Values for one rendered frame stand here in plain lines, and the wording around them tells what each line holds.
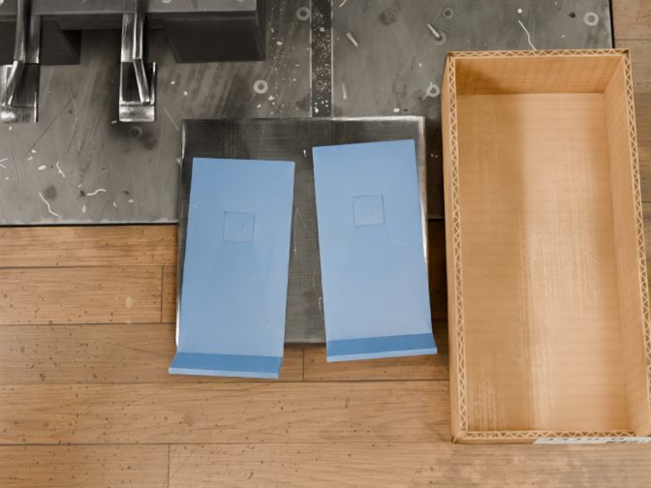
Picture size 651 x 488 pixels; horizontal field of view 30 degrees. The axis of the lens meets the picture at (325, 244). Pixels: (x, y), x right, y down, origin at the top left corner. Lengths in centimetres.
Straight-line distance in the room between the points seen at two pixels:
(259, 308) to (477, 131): 20
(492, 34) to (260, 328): 28
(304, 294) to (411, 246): 8
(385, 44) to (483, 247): 17
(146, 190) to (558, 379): 31
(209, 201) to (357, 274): 11
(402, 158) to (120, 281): 21
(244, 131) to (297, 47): 8
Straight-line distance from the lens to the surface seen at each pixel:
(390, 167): 83
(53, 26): 85
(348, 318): 81
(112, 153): 88
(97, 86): 90
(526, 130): 87
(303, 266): 82
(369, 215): 82
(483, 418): 82
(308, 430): 82
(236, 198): 83
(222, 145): 85
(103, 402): 84
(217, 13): 82
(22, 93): 82
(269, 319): 81
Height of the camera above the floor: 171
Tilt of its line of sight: 75 degrees down
